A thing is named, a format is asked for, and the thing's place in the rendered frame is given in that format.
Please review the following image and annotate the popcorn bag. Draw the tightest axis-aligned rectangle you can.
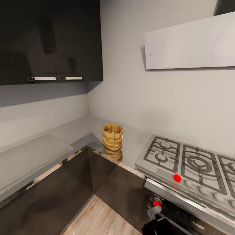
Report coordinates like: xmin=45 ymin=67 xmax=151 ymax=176
xmin=102 ymin=123 xmax=124 ymax=151

